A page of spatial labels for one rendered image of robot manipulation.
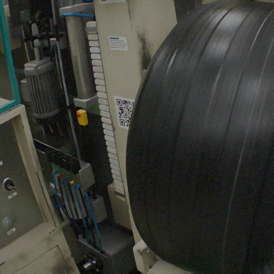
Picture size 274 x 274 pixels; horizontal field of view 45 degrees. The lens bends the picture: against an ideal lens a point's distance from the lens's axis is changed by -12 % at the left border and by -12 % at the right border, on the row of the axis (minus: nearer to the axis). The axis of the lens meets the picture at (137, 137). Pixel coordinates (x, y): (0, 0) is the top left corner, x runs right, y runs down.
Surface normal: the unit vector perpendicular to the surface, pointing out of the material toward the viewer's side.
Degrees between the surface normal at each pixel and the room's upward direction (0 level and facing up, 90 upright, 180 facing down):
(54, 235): 90
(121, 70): 90
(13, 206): 90
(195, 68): 44
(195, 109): 55
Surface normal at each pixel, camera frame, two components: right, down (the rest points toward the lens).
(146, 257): 0.74, 0.22
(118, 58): -0.66, 0.41
